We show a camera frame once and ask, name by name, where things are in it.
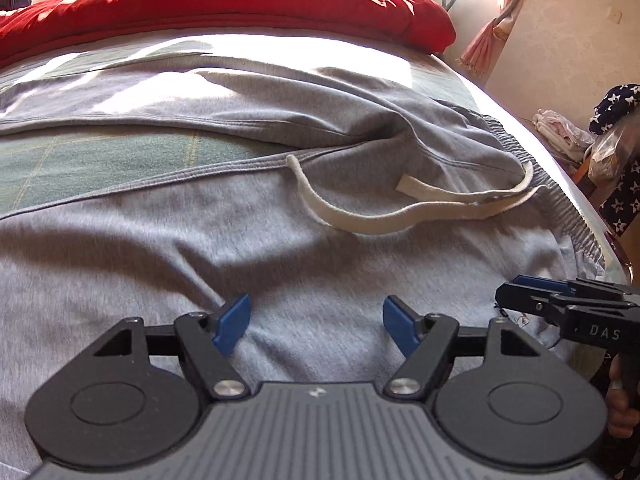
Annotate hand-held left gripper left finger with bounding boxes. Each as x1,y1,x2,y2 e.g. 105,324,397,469
75,294,251,402

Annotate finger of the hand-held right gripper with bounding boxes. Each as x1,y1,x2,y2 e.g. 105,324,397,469
514,275,591,295
495,283,568,320

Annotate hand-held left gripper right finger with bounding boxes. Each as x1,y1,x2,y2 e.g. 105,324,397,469
382,296,561,401

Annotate grey sweatpants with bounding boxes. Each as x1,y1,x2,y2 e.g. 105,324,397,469
0,52,608,480

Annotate pile of pink white clothes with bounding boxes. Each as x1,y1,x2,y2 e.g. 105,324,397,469
532,109,596,156

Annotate person's right hand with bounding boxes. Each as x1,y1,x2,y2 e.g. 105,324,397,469
606,355,640,433

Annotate reddish wooden chair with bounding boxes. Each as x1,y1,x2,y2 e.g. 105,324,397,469
570,160,636,281

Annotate clear plastic bag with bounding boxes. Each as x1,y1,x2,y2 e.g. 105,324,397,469
587,120,640,186

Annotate navy star-print cloth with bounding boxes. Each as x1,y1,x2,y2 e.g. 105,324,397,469
589,84,640,238

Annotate bed with green checked sheet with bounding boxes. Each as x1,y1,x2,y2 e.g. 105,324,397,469
0,32,638,311

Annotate pink curtain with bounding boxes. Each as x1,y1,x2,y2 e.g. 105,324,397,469
460,0,536,78

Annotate red duvet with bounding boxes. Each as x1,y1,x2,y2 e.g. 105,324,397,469
0,0,457,68

